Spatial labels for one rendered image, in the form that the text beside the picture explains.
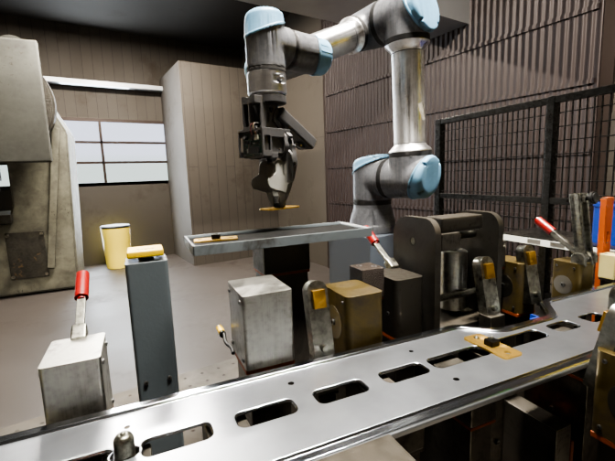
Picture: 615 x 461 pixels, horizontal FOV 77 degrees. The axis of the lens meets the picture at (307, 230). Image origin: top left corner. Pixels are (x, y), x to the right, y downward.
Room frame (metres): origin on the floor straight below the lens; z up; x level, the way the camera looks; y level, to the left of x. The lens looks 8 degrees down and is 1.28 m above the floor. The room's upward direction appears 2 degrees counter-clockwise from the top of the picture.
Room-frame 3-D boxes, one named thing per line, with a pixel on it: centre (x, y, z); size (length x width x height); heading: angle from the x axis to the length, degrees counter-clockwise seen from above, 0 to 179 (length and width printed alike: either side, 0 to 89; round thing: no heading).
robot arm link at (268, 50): (0.77, 0.07, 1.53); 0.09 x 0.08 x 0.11; 131
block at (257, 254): (0.79, 0.06, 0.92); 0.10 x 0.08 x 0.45; 114
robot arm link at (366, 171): (1.18, -0.21, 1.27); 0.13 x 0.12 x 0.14; 41
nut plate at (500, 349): (0.58, -0.29, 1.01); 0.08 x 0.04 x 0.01; 23
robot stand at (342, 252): (1.19, -0.20, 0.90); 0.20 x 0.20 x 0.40; 33
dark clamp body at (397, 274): (0.76, -0.17, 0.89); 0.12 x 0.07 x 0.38; 24
